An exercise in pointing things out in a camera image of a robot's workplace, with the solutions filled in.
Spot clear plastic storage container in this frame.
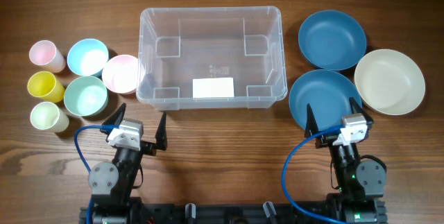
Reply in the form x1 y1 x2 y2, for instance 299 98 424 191
136 6 288 111

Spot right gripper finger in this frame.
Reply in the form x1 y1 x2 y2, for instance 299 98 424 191
349 97 374 124
305 103 319 137

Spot pink bowl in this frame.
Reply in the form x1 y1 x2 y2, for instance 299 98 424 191
101 54 138 94

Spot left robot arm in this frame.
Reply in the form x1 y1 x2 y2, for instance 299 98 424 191
85 104 167 224

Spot yellow plastic cup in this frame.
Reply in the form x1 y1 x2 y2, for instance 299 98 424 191
27 71 65 103

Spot mint green bowl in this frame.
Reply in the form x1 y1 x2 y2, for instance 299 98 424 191
64 76 108 117

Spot light blue bowl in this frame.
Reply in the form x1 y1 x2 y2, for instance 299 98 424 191
67 38 110 76

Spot left blue cable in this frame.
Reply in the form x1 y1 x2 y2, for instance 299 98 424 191
73 124 119 224

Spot blue cable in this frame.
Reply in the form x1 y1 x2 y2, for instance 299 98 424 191
73 124 119 224
281 124 348 224

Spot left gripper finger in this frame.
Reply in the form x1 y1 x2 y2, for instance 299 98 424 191
102 103 126 126
155 112 167 150

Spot right blue cable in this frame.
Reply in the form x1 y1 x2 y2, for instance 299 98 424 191
281 124 348 224

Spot dark blue plate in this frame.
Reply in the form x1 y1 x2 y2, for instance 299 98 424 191
289 69 362 130
298 10 367 71

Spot pale green plastic cup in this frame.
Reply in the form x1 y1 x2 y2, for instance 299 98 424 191
30 101 69 132

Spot pink plastic cup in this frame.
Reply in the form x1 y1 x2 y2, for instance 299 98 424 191
29 40 66 73

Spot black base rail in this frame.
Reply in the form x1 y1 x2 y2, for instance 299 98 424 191
90 201 388 224

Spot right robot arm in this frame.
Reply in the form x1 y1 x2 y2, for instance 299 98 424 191
302 97 388 223

